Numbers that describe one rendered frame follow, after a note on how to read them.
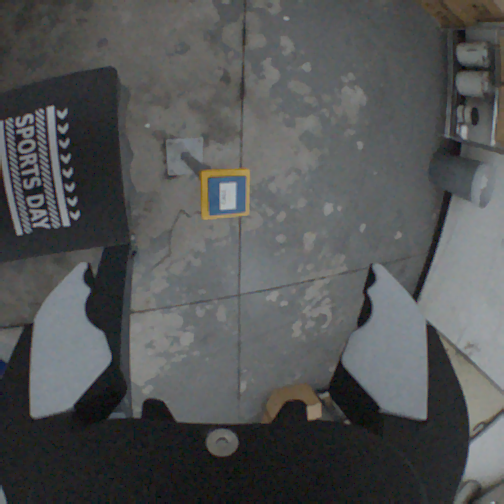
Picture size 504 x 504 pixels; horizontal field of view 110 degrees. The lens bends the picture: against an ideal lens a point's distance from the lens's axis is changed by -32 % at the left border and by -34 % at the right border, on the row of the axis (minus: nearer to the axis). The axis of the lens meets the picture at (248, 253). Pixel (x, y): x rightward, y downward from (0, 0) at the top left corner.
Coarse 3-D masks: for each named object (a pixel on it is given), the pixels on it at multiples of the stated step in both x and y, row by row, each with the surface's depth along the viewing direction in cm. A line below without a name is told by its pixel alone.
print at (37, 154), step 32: (0, 128) 38; (32, 128) 42; (64, 128) 45; (0, 160) 41; (32, 160) 45; (64, 160) 49; (32, 192) 48; (64, 192) 52; (32, 224) 51; (64, 224) 55
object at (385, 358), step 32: (384, 288) 9; (384, 320) 8; (416, 320) 7; (352, 352) 6; (384, 352) 6; (416, 352) 6; (352, 384) 6; (384, 384) 5; (416, 384) 5; (352, 416) 6; (416, 416) 4
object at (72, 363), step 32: (64, 288) 8; (96, 288) 11; (64, 320) 7; (96, 320) 9; (32, 352) 6; (64, 352) 6; (96, 352) 6; (32, 384) 5; (64, 384) 5; (96, 384) 5; (32, 416) 4; (96, 416) 5
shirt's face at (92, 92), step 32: (0, 96) 34; (32, 96) 38; (64, 96) 42; (96, 96) 45; (96, 128) 48; (96, 160) 52; (0, 192) 44; (96, 192) 55; (0, 224) 47; (96, 224) 58; (0, 256) 50
